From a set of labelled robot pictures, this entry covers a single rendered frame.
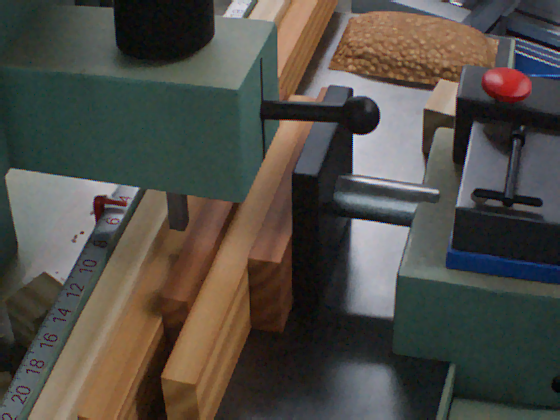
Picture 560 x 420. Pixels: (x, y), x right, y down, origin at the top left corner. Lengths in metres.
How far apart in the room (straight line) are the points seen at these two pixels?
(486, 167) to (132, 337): 0.21
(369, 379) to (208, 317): 0.10
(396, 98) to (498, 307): 0.27
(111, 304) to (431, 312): 0.17
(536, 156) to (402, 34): 0.27
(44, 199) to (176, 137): 0.38
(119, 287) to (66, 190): 0.33
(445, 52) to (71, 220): 0.32
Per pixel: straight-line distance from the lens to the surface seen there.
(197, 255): 0.63
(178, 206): 0.65
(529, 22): 1.33
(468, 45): 0.89
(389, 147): 0.80
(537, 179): 0.62
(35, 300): 0.80
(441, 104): 0.78
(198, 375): 0.58
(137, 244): 0.65
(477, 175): 0.62
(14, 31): 0.62
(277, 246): 0.64
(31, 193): 0.95
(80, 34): 0.61
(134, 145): 0.59
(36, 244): 0.90
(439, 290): 0.62
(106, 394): 0.59
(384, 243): 0.72
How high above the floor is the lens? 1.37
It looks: 39 degrees down
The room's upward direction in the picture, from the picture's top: 2 degrees counter-clockwise
